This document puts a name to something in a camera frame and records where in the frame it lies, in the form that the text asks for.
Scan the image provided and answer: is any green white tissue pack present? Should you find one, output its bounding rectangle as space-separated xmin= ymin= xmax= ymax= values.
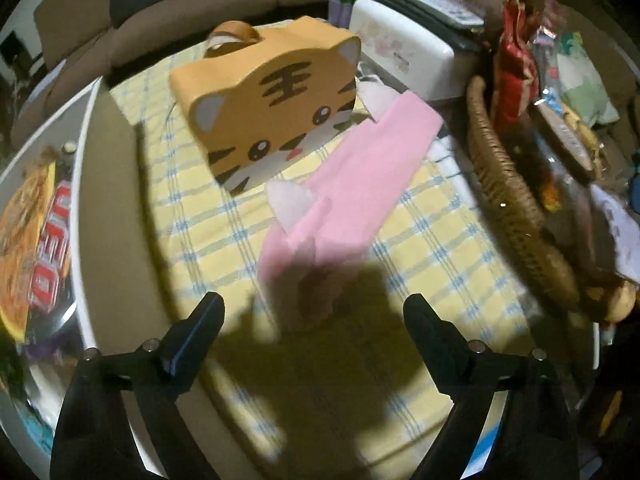
xmin=556 ymin=32 xmax=620 ymax=127

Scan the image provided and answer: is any orange tiger tissue box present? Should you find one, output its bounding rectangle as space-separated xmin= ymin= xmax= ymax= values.
xmin=169 ymin=16 xmax=361 ymax=196

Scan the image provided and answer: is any white storage bin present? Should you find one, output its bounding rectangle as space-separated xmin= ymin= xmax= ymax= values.
xmin=0 ymin=77 xmax=166 ymax=480

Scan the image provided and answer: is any brown sofa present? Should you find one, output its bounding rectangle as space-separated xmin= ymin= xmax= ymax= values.
xmin=8 ymin=0 xmax=329 ymax=150

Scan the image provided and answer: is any woven wicker basket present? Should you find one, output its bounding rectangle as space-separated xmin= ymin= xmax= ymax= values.
xmin=465 ymin=75 xmax=582 ymax=311

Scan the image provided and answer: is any blue UTO box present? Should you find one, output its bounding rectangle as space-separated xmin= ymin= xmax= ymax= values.
xmin=461 ymin=424 xmax=500 ymax=479

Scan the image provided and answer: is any red snack bag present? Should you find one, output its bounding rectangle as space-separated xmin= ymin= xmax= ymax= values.
xmin=491 ymin=1 xmax=539 ymax=134

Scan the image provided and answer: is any pink cloth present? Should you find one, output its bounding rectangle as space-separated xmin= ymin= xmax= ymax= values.
xmin=257 ymin=82 xmax=444 ymax=332

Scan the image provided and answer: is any yellow checkered tablecloth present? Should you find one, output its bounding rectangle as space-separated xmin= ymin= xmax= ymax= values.
xmin=113 ymin=46 xmax=534 ymax=479

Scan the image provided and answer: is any white floral box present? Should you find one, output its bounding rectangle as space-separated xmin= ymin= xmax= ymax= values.
xmin=349 ymin=0 xmax=480 ymax=102

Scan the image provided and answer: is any UFO instant noodle bowl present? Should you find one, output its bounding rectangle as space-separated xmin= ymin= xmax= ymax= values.
xmin=1 ymin=162 xmax=75 ymax=346

